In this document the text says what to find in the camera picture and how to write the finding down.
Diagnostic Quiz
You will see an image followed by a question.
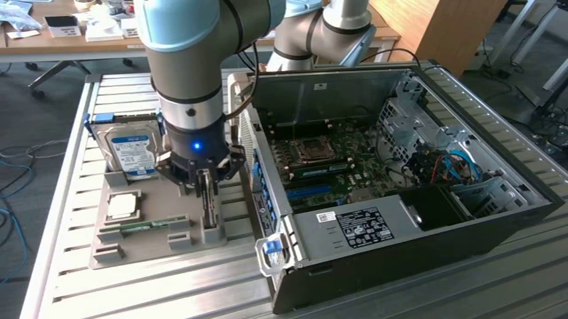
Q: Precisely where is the silver CPU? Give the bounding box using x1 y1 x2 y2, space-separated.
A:
106 194 142 220

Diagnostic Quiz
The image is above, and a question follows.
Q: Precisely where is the blue expansion slot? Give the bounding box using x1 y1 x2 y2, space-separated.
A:
286 184 332 200

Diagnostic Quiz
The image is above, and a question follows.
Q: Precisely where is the small white box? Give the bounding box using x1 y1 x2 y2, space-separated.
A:
121 18 145 39

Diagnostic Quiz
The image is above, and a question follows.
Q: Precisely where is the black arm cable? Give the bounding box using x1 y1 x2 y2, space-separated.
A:
221 0 264 79

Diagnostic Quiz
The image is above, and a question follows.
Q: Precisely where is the flat white box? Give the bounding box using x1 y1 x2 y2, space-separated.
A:
85 18 125 43

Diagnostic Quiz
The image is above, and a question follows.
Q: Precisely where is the green motherboard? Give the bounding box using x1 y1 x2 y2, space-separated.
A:
266 119 400 213

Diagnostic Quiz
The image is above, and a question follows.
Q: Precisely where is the clear plastic bag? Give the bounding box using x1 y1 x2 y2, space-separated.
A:
0 0 45 33

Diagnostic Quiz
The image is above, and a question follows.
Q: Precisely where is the red wire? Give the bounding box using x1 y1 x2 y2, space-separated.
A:
432 154 447 183

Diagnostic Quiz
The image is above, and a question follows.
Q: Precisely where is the black open PC case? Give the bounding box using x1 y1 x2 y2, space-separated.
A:
226 59 567 315

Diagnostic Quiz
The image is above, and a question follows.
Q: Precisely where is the metal disk bay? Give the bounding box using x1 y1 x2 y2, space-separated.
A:
451 175 532 220

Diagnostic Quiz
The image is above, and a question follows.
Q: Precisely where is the grey power supply unit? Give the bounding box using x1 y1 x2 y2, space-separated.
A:
290 194 423 261

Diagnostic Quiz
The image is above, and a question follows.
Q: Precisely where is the black power cable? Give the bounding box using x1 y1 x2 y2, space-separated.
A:
359 47 445 72

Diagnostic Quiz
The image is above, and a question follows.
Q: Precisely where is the white box with black top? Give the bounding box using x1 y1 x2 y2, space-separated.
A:
45 15 83 38

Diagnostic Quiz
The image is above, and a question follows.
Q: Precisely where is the white paper label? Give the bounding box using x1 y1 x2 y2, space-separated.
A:
7 29 42 40

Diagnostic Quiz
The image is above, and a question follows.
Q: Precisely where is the blue SATA wire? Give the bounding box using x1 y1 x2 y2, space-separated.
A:
443 150 486 184

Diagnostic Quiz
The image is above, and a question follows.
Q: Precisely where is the hard disk with blue caddy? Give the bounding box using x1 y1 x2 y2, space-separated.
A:
83 111 166 182

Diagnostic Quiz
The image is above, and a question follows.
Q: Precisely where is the white table frame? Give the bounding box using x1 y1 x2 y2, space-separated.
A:
488 0 568 90

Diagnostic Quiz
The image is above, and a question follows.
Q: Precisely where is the CPU socket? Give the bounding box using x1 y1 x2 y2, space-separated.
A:
290 136 337 163

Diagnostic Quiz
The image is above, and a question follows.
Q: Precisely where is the Nvidia graphics card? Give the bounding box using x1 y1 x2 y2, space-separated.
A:
197 167 221 231

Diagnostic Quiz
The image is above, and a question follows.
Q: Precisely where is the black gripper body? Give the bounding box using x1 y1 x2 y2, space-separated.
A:
164 119 232 169

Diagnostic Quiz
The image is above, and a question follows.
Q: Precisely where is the grey parts rack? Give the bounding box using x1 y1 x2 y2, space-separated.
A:
89 164 230 270

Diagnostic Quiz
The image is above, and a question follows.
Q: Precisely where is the blue floor cable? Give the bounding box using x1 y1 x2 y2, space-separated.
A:
0 159 33 285

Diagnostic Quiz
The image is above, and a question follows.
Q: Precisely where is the black desk leg with castors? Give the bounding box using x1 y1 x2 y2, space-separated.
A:
26 59 93 99

